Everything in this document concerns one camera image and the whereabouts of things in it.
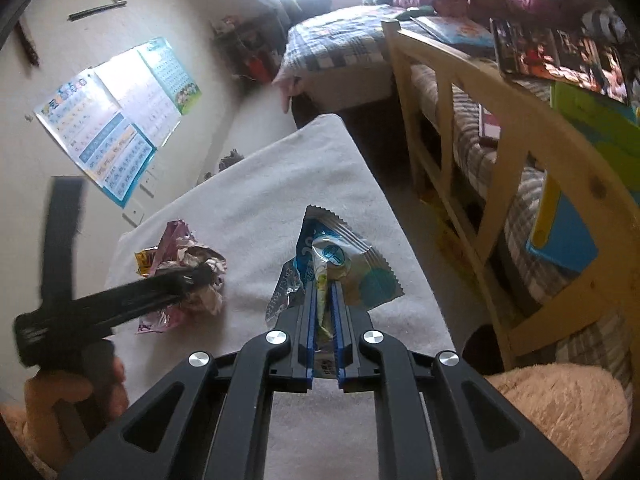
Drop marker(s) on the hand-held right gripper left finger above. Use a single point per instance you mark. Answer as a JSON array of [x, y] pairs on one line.
[[312, 330]]

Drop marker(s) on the dark wall bracket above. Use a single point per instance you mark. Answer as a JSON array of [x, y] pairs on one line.
[[95, 9]]

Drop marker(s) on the plaid mattress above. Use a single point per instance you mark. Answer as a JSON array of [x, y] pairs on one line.
[[480, 170]]

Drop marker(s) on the dark wall rod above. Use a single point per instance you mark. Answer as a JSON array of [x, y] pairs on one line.
[[27, 42]]

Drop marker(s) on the dark photo magazine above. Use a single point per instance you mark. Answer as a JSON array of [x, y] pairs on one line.
[[560, 55]]

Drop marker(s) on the blue and white wrapper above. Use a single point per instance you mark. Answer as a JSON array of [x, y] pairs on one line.
[[350, 260]]

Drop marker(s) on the yellow wrapper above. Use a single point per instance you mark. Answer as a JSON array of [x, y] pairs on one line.
[[145, 260]]

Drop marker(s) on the green-bordered chart poster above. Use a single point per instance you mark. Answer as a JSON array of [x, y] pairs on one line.
[[165, 75]]

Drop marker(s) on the white wall socket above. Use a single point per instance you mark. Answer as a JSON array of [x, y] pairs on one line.
[[135, 215]]

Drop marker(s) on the red bucket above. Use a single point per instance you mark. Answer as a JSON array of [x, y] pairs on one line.
[[257, 67]]

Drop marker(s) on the green book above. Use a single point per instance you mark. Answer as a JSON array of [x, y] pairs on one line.
[[595, 115]]

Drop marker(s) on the blue picture book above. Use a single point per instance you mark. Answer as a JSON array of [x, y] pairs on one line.
[[455, 27]]

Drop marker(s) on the person's left forearm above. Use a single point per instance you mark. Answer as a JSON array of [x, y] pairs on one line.
[[20, 440]]

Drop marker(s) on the blue-bordered chart poster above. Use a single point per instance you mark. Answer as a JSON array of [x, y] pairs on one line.
[[100, 145]]

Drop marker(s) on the wooden bed frame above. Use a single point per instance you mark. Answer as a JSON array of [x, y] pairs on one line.
[[550, 135]]

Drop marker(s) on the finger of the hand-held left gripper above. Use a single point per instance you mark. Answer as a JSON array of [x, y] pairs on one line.
[[62, 240], [135, 297]]

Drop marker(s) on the person's left hand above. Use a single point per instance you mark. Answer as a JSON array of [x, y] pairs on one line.
[[50, 392]]

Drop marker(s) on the red and white book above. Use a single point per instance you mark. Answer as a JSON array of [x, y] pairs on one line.
[[489, 125]]

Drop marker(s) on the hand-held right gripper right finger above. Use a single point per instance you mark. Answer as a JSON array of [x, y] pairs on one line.
[[339, 330]]

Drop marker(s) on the grey towel covered table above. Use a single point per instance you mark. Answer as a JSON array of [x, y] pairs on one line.
[[260, 195]]

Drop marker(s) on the patchwork quilt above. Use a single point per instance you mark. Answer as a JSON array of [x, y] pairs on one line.
[[335, 45]]

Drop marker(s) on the pink foil wrapper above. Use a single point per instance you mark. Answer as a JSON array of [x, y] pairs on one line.
[[175, 240]]

